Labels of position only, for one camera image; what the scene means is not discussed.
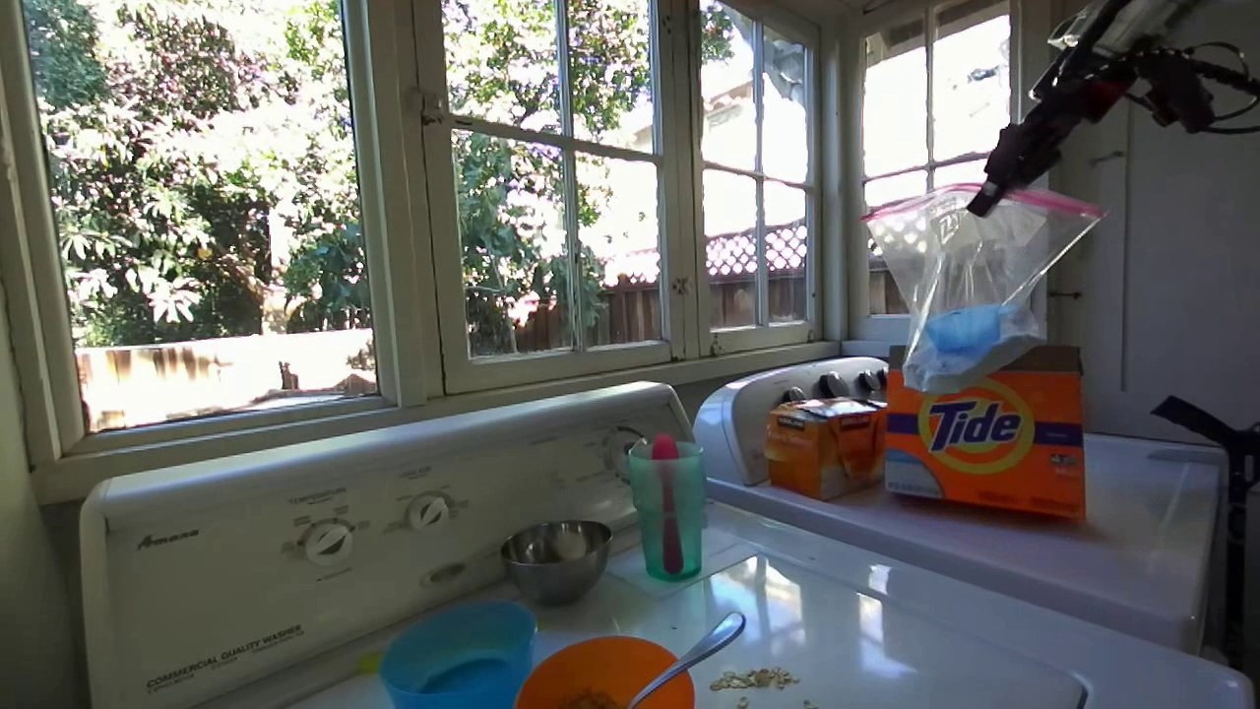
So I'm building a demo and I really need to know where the small orange box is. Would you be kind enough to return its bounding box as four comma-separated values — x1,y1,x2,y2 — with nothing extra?
765,397,883,501

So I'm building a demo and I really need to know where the white washing machine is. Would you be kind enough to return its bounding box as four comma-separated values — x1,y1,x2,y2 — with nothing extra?
694,357,1223,650

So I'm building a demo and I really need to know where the white dryer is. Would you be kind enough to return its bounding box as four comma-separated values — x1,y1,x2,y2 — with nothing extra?
78,380,1256,709

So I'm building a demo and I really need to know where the red handled utensil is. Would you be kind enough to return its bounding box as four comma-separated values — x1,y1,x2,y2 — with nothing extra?
649,432,686,577

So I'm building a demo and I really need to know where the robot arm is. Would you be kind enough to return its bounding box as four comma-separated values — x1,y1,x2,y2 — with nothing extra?
968,0,1260,218

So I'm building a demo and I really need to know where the metal spoon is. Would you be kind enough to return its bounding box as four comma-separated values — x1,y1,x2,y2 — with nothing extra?
626,611,748,709

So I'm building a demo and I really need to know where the orange Tide detergent box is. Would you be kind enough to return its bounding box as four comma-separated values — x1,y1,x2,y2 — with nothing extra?
883,346,1086,518

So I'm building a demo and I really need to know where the blue plastic bowl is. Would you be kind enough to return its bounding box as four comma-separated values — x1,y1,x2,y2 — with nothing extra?
378,601,536,709

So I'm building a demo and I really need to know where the green plastic cup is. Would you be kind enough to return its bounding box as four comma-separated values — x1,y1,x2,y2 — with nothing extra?
626,432,703,577

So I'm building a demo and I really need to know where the metal bowl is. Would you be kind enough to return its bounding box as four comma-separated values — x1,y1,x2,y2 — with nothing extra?
500,518,614,605

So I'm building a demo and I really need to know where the orange plastic bowl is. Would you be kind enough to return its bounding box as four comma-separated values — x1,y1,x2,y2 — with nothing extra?
517,635,673,709

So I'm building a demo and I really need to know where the black tripod stand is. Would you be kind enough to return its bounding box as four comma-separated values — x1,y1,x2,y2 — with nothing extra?
1152,392,1260,664

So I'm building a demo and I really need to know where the wooden framed window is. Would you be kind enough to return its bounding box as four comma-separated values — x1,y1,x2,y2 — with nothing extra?
2,0,1048,504

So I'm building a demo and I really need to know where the clear zip plastic bag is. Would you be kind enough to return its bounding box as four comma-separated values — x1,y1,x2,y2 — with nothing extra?
865,180,1103,392

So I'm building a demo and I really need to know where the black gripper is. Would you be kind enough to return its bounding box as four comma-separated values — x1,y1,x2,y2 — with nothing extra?
968,38,1132,218

